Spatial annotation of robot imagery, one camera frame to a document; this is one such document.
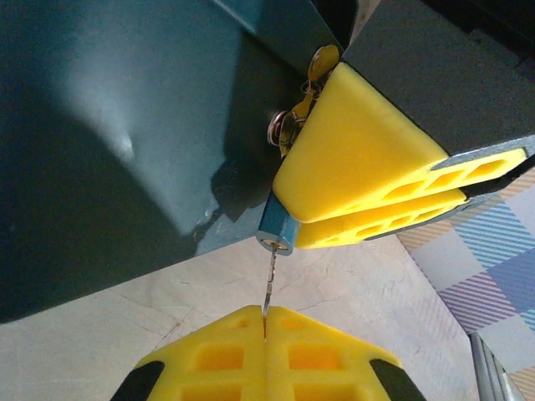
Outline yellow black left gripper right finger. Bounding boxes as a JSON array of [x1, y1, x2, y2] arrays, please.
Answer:
[[267, 307, 427, 401]]

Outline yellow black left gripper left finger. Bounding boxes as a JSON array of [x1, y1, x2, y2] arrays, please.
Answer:
[[110, 305, 267, 401]]

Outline teal padlock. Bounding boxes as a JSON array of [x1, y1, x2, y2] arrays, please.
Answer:
[[255, 109, 301, 256]]

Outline small silver key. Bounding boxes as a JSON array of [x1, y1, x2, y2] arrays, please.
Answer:
[[261, 244, 280, 339]]

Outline dark teal painted box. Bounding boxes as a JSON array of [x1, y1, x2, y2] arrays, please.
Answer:
[[0, 0, 364, 325]]

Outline aluminium side rail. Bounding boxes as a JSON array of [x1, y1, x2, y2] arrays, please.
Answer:
[[468, 332, 522, 401]]

